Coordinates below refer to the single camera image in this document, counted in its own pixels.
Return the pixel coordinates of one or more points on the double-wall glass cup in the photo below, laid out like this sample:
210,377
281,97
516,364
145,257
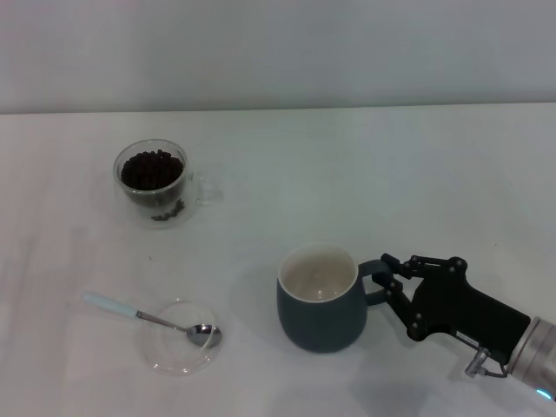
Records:
143,213

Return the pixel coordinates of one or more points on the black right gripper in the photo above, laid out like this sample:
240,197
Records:
473,313

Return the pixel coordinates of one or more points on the coffee bean pile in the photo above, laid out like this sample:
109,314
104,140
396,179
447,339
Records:
151,171

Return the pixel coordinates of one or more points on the dark green ceramic mug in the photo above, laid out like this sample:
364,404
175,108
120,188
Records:
317,326

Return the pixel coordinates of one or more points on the clear glass saucer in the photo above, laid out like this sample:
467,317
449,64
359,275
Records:
174,361

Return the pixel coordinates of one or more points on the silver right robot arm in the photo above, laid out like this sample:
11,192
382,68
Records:
538,352

